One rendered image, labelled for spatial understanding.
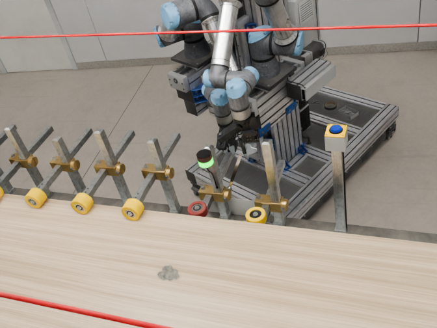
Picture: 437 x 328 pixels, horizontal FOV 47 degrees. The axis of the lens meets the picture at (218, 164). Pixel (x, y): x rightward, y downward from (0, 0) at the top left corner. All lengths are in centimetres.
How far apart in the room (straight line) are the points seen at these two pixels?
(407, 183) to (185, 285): 195
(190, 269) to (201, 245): 12
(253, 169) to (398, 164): 97
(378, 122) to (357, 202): 59
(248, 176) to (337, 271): 154
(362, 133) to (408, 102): 78
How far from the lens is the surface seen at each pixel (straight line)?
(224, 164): 229
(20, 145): 257
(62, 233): 220
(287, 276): 177
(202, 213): 203
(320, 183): 305
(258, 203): 211
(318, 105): 373
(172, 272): 186
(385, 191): 333
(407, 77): 440
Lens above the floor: 231
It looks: 39 degrees down
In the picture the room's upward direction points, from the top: 14 degrees counter-clockwise
